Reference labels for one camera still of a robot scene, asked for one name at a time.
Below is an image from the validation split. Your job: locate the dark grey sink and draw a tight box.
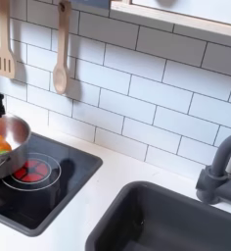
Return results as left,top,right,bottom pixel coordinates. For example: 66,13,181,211
84,180,231,251

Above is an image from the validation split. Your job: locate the black toy stove top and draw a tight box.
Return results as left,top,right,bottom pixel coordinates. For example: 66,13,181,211
0,131,105,238

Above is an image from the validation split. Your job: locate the steel pot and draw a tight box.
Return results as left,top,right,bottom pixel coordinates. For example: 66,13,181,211
0,113,32,181

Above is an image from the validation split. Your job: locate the slotted wooden spatula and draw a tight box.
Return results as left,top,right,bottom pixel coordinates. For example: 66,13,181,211
0,0,18,80

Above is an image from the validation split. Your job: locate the grey range hood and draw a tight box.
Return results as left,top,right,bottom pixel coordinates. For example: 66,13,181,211
69,0,112,10

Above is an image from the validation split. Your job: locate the wooden spoon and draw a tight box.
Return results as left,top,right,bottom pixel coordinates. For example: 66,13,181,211
52,0,72,96

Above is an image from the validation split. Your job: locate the white toy microwave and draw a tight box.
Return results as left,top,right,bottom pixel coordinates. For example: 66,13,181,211
130,0,231,27

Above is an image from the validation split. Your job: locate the dark grey tap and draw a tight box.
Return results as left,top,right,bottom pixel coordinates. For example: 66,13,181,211
195,130,231,207

